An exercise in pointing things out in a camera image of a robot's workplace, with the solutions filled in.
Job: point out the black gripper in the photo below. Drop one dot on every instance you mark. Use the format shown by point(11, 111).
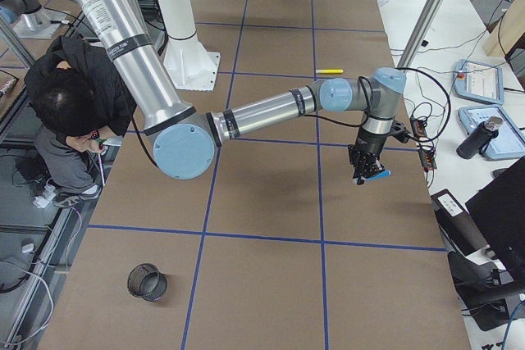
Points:
point(370, 144)

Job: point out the blue marker pen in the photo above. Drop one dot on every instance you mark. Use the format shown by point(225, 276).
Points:
point(378, 175)

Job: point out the yellow highlighter pen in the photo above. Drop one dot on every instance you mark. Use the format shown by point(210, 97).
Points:
point(329, 71)

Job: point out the black water bottle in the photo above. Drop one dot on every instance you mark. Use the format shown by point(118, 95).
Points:
point(478, 140)

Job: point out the upper teach pendant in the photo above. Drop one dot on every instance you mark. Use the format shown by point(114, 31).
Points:
point(477, 81)

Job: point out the teach pendant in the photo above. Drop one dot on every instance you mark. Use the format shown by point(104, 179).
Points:
point(477, 81)
point(510, 142)

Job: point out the black monitor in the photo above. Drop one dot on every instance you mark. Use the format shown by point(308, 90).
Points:
point(498, 212)

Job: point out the lower teach pendant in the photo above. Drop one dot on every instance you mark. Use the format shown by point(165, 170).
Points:
point(510, 142)

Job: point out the right black mesh cup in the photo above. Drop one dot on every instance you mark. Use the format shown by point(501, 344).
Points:
point(146, 281)

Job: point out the person in black jacket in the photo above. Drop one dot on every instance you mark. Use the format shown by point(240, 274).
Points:
point(81, 101)

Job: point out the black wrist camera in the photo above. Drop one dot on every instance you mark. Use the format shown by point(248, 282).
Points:
point(399, 132)

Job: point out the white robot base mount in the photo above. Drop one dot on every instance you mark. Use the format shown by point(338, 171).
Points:
point(188, 63)

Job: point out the aluminium frame post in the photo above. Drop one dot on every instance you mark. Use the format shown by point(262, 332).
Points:
point(423, 24)

